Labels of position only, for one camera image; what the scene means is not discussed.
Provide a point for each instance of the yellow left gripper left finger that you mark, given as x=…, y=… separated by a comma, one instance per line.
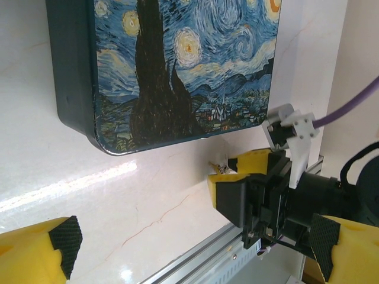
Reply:
x=26, y=254

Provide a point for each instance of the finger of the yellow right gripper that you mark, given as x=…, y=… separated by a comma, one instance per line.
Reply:
x=251, y=161
x=229, y=195

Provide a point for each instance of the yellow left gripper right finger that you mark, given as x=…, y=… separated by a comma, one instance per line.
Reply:
x=355, y=254

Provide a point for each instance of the small metal key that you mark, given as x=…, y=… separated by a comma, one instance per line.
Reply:
x=213, y=164

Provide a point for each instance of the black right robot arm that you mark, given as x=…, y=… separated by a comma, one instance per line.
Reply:
x=361, y=201

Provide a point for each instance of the Starry Night print tin box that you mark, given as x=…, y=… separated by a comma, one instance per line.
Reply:
x=177, y=59

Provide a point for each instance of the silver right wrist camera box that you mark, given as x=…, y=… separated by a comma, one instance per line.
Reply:
x=278, y=130

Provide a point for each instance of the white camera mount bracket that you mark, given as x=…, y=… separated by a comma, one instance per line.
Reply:
x=300, y=139

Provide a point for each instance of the aluminium profile rail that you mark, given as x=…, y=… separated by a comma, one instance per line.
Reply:
x=207, y=260

